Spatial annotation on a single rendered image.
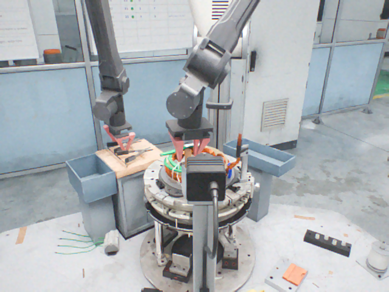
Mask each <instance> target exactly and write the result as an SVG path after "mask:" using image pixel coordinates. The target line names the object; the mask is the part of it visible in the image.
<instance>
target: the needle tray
mask: <svg viewBox="0 0 389 292"><path fill-rule="evenodd" d="M237 140H238V138H236V139H234V140H232V141H230V142H228V143H226V144H223V153H224V154H225V155H229V156H231V157H233V158H235V159H236V145H237ZM242 140H243V143H242V146H243V145H246V144H249V155H248V163H247V170H248V171H249V173H251V175H252V177H254V185H256V183H259V190H258V192H257V191H255V189H253V195H252V205H251V208H250V210H249V212H248V214H247V215H246V217H248V218H249V219H251V220H253V221H255V222H257V221H259V220H260V219H262V218H263V217H265V216H266V215H267V214H268V213H269V203H270V193H271V188H272V178H273V175H274V176H276V177H278V178H279V177H280V176H282V175H284V174H285V173H286V172H288V171H289V170H290V169H293V168H294V167H295V162H296V157H297V156H296V155H292V154H289V153H286V152H284V151H281V150H277V149H275V148H272V147H268V146H266V145H263V144H260V143H257V142H254V141H251V140H248V139H246V138H243V137H242Z"/></svg>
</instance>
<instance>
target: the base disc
mask: <svg viewBox="0 0 389 292"><path fill-rule="evenodd" d="M228 229H229V226H228V227H227V228H225V229H221V231H220V233H219V237H218V240H219V242H220V243H221V244H222V247H224V245H225V243H229V242H228V241H227V239H226V238H225V236H224V234H225V232H227V231H228ZM185 234H187V233H184V232H179V231H178V235H177V237H176V238H175V239H174V240H173V241H172V242H170V243H169V244H168V245H167V246H166V247H164V253H166V254H169V257H166V260H167V262H169V260H171V261H173V255H172V252H171V250H172V247H173V245H174V243H175V242H176V240H178V239H179V238H181V237H182V236H184V235H185ZM235 237H236V238H237V240H238V241H239V243H238V245H236V246H237V248H238V249H239V253H238V270H236V269H225V268H222V259H221V260H220V261H219V262H218V263H217V264H216V269H218V270H221V272H222V273H223V276H222V279H219V280H216V281H215V292H233V291H235V290H236V289H238V288H239V287H240V286H241V285H242V284H244V283H245V281H246V280H247V279H248V278H249V277H250V276H251V274H252V271H253V269H254V267H255V261H256V252H255V249H254V246H253V243H252V241H251V239H250V238H249V236H248V235H247V234H246V233H245V232H244V230H243V229H242V228H241V227H239V226H238V225H236V236H235ZM154 238H155V227H154V228H153V229H152V230H151V231H150V232H149V234H148V235H147V236H146V237H145V239H144V241H143V243H142V246H141V249H140V264H141V267H142V270H143V272H144V274H145V275H146V278H147V279H148V280H149V281H150V282H151V283H152V284H153V285H154V286H155V287H156V288H158V289H160V290H162V291H163V292H193V270H192V273H191V275H190V277H189V280H188V282H187V283H183V282H180V281H177V280H173V279H171V278H169V277H165V276H163V275H162V271H163V269H164V268H165V265H163V266H160V265H158V263H157V260H156V256H155V253H154V252H155V251H156V244H155V243H154V242H153V239H154ZM166 264H167V263H166ZM229 271H230V272H229ZM169 285H170V287H169Z"/></svg>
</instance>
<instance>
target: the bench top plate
mask: <svg viewBox="0 0 389 292"><path fill-rule="evenodd" d="M294 215H301V216H306V217H311V218H315V220H302V218H294ZM237 225H238V226H239V227H241V228H242V229H243V230H244V232H245V233H246V234H247V235H248V236H249V238H250V239H251V241H252V243H253V246H254V249H255V252H256V261H255V267H254V269H253V271H252V274H251V276H250V277H249V278H248V279H247V280H246V281H245V283H244V284H242V285H241V286H240V287H239V288H238V289H236V290H235V291H233V292H245V291H249V290H251V289H255V290H256V291H257V292H258V291H261V290H263V289H264V290H265V292H280V291H278V290H276V289H274V288H273V287H272V286H270V285H268V284H266V283H264V278H265V277H266V276H267V275H268V273H269V272H270V270H271V269H272V267H273V266H274V265H275V264H276V263H277V262H278V260H279V259H280V257H281V256H284V257H286V258H288V259H290V260H292V261H294V262H296V263H299V265H301V266H303V267H305V268H307V269H308V273H307V275H306V277H305V278H304V280H303V282H302V284H301V285H300V287H299V289H298V290H297V292H389V276H388V277H386V278H384V279H382V280H378V279H376V278H375V277H374V276H373V275H372V274H370V273H369V272H368V271H367V270H366V269H364V268H363V267H362V266H360V265H359V264H358V263H357V262H356V259H359V258H361V257H363V256H365V255H367V254H369V253H370V251H371V243H372V242H374V241H379V240H378V239H376V238H375V237H373V236H372V235H370V234H368V233H367V232H365V231H364V230H363V229H361V228H360V227H359V226H358V225H356V224H354V223H353V222H351V221H349V219H347V218H345V217H344V216H343V215H340V214H339V213H337V212H336V211H334V210H324V209H314V208H308V207H298V206H287V205H280V204H270V203H269V213H268V214H267V215H266V216H265V217H263V218H262V219H260V220H259V221H257V222H255V221H253V220H251V219H249V218H248V217H244V218H243V219H242V220H241V221H240V222H238V223H237ZM248 226H249V227H248ZM253 226H254V227H253ZM152 229H153V228H152ZM152 229H149V230H147V231H145V232H143V233H142V234H140V235H137V236H135V237H133V238H130V239H128V240H125V239H124V238H123V237H122V236H121V234H120V233H119V240H120V242H119V251H117V255H115V256H109V257H108V256H107V255H106V253H105V247H104V243H103V244H101V245H103V246H98V247H96V248H95V249H94V247H95V245H93V244H94V242H81V241H91V240H92V239H91V238H90V237H84V236H80V235H85V236H89V235H88V233H87V232H86V230H85V228H84V222H83V216H82V212H78V213H75V214H70V215H66V216H63V217H60V218H56V219H53V220H49V221H44V222H40V223H36V224H31V225H28V226H27V230H26V235H25V236H24V240H23V243H22V244H17V245H16V244H15V243H16V239H17V237H18V232H19V228H16V229H12V230H9V231H7V232H3V233H0V292H140V291H141V289H142V288H145V287H146V288H156V287H155V286H154V285H153V284H152V283H151V282H150V281H149V280H148V279H147V278H146V275H145V274H144V272H143V270H142V267H141V264H140V249H141V246H142V243H143V241H144V239H145V237H146V236H147V235H148V234H149V232H150V231H151V230H152ZM307 229H309V230H312V231H315V232H318V233H321V234H325V235H328V237H332V238H335V239H338V240H341V241H346V242H347V243H350V244H352V245H351V250H350V254H349V258H347V257H345V256H342V255H339V254H338V253H336V252H332V251H328V250H327V249H323V248H320V247H318V246H314V245H311V244H309V243H306V242H304V241H303V240H304V236H305V233H306V231H307ZM357 229H358V230H361V232H359V231H355V230H357ZM339 230H340V231H339ZM64 231H68V232H71V233H75V234H71V233H68V232H64ZM343 233H344V234H348V237H344V235H343ZM76 234H79V235H76ZM360 236H361V237H360ZM60 238H71V239H75V240H68V239H60ZM76 240H81V241H76ZM58 245H61V246H58ZM90 245H92V246H90ZM68 246H75V247H79V248H73V247H68ZM88 246H90V247H89V248H85V247H88ZM81 248H83V249H81ZM264 248H265V249H264ZM92 249H94V250H92ZM90 250H92V251H90ZM84 251H90V252H84ZM55 252H59V253H76V252H82V253H78V254H58V253H55ZM329 270H330V271H333V274H328V272H329ZM325 277H326V278H325ZM267 288H268V291H267ZM157 289H158V288H157Z"/></svg>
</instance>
